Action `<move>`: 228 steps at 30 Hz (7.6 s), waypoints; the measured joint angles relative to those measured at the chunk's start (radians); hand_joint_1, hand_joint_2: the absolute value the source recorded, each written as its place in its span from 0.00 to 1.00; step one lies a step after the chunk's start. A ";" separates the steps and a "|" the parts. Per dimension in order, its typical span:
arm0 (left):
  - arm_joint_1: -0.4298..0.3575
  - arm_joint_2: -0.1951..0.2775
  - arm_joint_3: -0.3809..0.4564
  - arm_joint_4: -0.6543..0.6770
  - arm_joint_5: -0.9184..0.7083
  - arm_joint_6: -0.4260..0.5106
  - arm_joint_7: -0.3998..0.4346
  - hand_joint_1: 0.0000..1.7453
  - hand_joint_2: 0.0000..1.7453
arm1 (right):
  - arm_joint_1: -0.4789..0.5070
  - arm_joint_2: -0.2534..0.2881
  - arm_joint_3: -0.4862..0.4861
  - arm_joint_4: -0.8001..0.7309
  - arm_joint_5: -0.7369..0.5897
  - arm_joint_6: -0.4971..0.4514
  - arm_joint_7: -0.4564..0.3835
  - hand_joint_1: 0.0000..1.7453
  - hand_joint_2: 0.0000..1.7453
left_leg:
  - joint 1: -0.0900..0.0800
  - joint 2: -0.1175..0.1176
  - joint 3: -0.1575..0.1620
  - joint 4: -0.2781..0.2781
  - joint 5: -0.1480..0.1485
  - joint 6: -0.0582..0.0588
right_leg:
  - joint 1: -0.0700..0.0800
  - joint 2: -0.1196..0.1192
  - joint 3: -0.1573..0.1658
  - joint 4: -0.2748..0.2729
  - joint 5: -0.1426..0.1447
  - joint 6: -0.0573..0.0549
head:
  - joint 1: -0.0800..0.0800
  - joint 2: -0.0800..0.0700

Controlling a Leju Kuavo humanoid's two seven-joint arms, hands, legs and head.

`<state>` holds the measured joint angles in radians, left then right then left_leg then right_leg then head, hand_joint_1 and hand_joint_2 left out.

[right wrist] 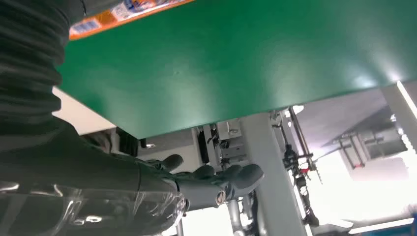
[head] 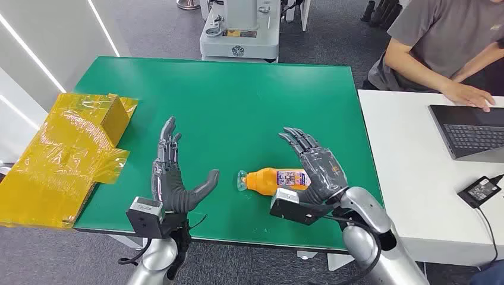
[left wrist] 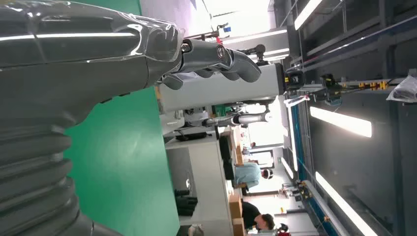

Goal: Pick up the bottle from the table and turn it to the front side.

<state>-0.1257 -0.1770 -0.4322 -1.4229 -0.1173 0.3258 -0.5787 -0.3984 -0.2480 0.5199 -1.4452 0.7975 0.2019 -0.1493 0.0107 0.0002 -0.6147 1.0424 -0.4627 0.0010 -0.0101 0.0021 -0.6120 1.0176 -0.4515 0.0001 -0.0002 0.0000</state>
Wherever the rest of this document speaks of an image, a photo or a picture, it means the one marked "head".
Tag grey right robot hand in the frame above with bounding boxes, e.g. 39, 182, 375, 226
278, 126, 349, 205

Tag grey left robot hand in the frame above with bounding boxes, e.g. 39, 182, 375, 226
151, 116, 220, 214

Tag orange bottle with clear cap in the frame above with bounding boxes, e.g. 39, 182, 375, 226
237, 167, 312, 197

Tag white table foot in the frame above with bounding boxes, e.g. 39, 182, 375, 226
108, 235, 146, 251
326, 254, 355, 271

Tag yellow tape-wrapped cardboard box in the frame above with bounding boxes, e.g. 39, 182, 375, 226
0, 93, 139, 230

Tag dark grey laptop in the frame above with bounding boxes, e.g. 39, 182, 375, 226
428, 104, 504, 164

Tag grey white machine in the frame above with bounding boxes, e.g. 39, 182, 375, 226
199, 0, 282, 63

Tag black power adapter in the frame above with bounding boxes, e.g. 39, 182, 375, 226
457, 176, 502, 209

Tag person's right hand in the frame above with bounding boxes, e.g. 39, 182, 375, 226
443, 80, 496, 113

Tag black objects on floor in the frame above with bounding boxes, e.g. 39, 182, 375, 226
360, 0, 404, 30

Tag person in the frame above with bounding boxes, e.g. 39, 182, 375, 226
362, 0, 504, 113

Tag dark blue cloth item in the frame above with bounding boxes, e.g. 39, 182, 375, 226
468, 259, 504, 285

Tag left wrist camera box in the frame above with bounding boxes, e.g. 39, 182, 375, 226
125, 197, 167, 239

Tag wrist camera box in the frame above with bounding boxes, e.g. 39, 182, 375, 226
125, 197, 167, 239
269, 187, 335, 226

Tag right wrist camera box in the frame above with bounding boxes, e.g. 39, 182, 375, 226
269, 187, 335, 226

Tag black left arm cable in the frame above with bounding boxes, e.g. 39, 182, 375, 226
117, 236, 153, 267

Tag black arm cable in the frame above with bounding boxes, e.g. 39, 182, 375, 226
311, 212, 383, 285
117, 236, 153, 267

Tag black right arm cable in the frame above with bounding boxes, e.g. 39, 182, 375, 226
311, 212, 383, 285

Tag white frame posts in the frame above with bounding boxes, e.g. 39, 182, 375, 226
285, 0, 312, 32

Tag black adapter cable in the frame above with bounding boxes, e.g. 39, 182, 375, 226
475, 206, 499, 271

